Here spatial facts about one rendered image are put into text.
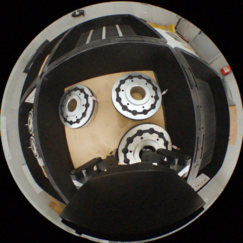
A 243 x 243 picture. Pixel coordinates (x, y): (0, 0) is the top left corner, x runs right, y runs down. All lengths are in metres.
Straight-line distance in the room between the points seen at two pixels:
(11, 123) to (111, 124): 3.17
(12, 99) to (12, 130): 0.97
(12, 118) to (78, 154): 3.13
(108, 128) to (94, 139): 0.05
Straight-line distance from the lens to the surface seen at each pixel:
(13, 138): 3.15
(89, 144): 0.21
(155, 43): 0.17
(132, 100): 0.15
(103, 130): 0.19
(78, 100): 0.18
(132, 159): 0.15
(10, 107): 3.35
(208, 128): 0.37
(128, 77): 0.18
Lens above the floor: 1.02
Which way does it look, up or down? 87 degrees down
